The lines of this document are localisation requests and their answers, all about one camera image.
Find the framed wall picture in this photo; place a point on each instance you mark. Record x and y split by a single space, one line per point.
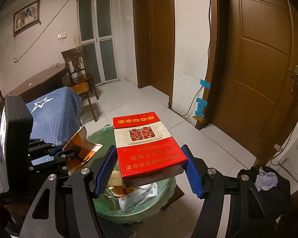
26 16

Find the black bag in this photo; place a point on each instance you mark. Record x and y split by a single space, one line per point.
278 200

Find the clear glass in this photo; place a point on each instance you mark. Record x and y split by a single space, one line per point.
56 65

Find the red paper box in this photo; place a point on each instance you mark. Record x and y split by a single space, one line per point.
144 151

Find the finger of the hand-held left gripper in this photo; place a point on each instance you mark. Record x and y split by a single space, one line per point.
52 164
57 148

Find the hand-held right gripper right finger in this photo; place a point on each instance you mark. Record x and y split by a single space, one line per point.
192 176

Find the brown panelled wooden door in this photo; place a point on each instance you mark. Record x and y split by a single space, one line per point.
258 67

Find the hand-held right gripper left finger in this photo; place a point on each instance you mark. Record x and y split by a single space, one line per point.
105 173

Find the frosted glass double door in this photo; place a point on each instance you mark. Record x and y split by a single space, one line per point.
99 29

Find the crumpled pale plastic bag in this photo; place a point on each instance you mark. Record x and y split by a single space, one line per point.
265 179

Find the yellow tape strip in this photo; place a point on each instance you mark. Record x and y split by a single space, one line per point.
199 118

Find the dark wooden table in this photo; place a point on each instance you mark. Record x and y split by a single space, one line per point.
39 81

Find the green lined trash bin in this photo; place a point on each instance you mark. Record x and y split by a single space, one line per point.
144 215

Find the orange paper wrapper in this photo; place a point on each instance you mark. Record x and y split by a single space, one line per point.
118 191

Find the orange and white paper packet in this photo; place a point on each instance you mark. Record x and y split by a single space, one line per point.
87 151

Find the white plastic packet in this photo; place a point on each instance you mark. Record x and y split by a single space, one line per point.
139 197

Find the white double wall switch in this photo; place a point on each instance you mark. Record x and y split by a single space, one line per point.
62 35

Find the blue tape strip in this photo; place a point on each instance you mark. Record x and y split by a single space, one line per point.
201 106
205 83

